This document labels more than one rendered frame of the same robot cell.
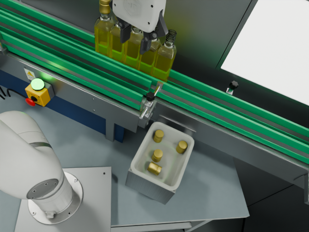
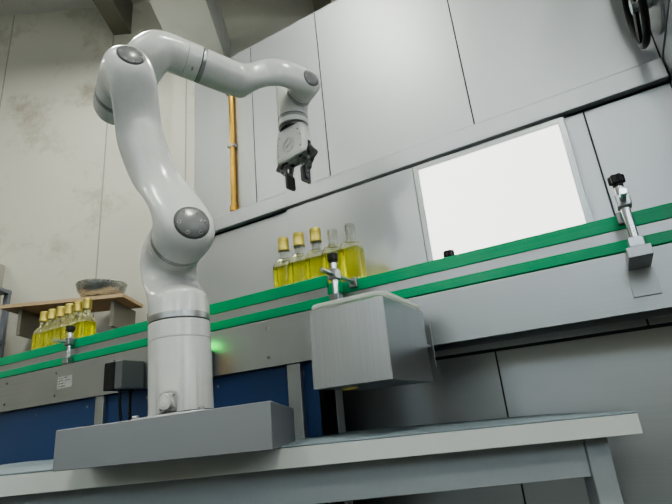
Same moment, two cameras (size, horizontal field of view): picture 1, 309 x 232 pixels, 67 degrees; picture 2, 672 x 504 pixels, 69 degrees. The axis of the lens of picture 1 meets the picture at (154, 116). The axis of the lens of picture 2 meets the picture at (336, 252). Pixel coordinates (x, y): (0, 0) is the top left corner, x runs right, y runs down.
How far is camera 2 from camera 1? 120 cm
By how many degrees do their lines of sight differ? 75
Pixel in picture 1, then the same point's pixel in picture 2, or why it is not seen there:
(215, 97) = not seen: hidden behind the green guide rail
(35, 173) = (191, 199)
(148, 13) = (298, 138)
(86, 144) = not seen: hidden behind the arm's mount
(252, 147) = (515, 282)
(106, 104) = (285, 323)
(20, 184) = (175, 200)
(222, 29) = (408, 224)
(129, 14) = (287, 152)
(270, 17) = (439, 186)
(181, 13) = (364, 237)
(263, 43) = (453, 210)
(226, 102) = not seen: hidden behind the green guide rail
